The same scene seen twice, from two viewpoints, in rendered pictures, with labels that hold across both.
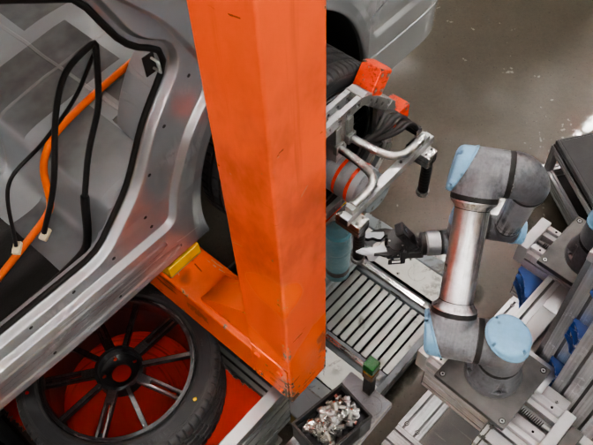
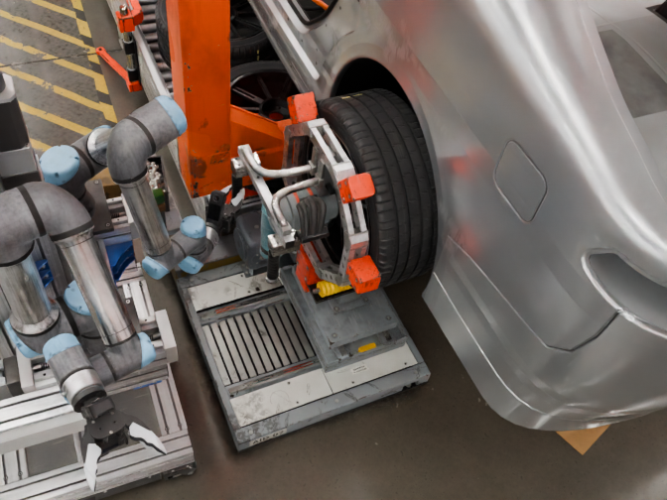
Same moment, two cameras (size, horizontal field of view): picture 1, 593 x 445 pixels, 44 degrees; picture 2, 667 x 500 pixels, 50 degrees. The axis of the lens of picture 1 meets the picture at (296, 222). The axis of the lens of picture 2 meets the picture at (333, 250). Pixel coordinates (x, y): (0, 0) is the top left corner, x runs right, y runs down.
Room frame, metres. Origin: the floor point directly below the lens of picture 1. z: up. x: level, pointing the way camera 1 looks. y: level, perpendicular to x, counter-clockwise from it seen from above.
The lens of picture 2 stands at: (1.94, -1.65, 2.62)
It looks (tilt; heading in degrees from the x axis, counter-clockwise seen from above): 52 degrees down; 104
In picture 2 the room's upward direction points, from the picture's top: 10 degrees clockwise
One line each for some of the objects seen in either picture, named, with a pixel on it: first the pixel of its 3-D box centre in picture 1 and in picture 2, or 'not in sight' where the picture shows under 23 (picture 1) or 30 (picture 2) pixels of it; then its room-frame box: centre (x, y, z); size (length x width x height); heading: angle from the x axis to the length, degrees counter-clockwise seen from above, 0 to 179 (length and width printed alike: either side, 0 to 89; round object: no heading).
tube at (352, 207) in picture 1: (346, 169); (278, 151); (1.34, -0.15, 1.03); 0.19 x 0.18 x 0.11; 46
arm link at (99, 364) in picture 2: not in sight; (83, 379); (1.29, -1.10, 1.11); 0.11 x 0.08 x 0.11; 58
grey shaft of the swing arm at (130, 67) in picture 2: not in sight; (129, 50); (0.10, 0.84, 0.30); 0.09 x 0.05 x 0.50; 136
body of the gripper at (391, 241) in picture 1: (404, 245); (217, 221); (1.21, -0.33, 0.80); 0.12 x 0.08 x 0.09; 91
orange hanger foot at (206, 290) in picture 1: (208, 281); (287, 131); (1.19, 0.29, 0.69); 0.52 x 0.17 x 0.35; 46
